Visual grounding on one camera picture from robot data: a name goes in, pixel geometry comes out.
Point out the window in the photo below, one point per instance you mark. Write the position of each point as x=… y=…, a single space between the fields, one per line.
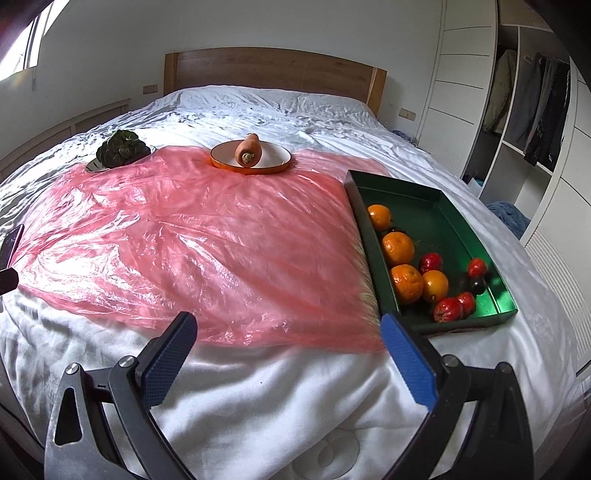
x=24 y=51

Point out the large bumpy orange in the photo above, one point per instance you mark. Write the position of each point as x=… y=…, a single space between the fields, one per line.
x=408 y=283

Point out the wooden headboard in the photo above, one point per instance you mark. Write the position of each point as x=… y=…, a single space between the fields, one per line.
x=275 y=68

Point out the orange carrot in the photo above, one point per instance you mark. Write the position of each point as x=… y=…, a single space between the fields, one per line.
x=249 y=151

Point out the hanging clothes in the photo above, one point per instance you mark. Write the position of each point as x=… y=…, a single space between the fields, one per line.
x=529 y=103

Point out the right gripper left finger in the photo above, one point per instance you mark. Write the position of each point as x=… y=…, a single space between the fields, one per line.
x=80 y=443

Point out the small smooth orange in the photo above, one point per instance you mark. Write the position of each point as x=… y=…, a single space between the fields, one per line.
x=436 y=286

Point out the small red fruit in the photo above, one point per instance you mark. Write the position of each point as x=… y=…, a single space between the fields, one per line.
x=468 y=303

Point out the orange rimmed white plate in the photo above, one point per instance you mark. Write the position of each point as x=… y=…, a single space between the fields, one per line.
x=274 y=159

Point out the dark green leafy vegetable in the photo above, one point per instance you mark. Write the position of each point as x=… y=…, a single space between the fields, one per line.
x=122 y=148

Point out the dark plum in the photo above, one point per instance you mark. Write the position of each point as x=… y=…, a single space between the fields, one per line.
x=477 y=285

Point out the red apple centre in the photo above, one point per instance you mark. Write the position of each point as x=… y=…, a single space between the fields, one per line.
x=449 y=309

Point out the green tray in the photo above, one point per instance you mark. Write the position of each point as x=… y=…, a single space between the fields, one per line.
x=434 y=224

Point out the small orange in tray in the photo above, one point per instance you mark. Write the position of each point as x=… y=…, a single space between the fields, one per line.
x=380 y=217

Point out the wrinkled red tomato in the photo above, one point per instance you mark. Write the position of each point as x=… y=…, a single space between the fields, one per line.
x=477 y=268

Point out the dark red apple left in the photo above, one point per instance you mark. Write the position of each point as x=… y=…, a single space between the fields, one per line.
x=431 y=261

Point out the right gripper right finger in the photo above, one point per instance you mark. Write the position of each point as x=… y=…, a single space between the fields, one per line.
x=498 y=442

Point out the blue cloth on floor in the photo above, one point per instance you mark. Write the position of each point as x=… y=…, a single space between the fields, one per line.
x=510 y=216

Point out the white wardrobe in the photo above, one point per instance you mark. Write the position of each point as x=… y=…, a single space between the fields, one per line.
x=472 y=36

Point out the patterned black white plate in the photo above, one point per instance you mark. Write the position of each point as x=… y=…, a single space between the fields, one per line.
x=97 y=165

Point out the pink plastic sheet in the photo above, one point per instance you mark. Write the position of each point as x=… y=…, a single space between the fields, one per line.
x=259 y=260

